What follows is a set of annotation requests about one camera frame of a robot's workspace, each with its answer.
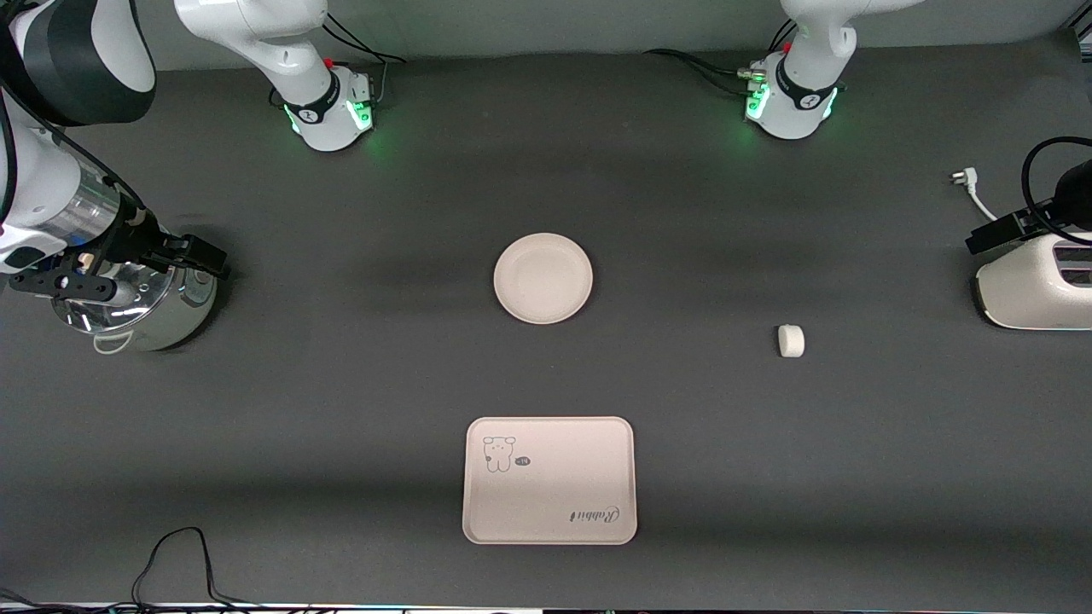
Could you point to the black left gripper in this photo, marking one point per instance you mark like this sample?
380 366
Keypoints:
1077 194

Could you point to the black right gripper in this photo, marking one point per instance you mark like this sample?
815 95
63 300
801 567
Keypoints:
139 239

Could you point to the small white bun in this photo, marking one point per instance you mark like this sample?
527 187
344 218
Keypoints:
791 340

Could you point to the round beige plate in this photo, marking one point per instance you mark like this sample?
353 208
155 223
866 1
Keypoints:
543 278

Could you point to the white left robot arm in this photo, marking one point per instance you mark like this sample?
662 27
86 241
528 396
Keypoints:
802 85

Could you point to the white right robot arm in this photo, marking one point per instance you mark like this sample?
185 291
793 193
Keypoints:
256 26

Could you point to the beige tray with bear print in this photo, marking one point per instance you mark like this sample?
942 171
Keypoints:
550 482

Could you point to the steel pot with glass lid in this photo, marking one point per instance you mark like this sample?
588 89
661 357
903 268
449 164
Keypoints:
183 315

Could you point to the cream white toaster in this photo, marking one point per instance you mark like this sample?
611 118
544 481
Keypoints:
1024 290

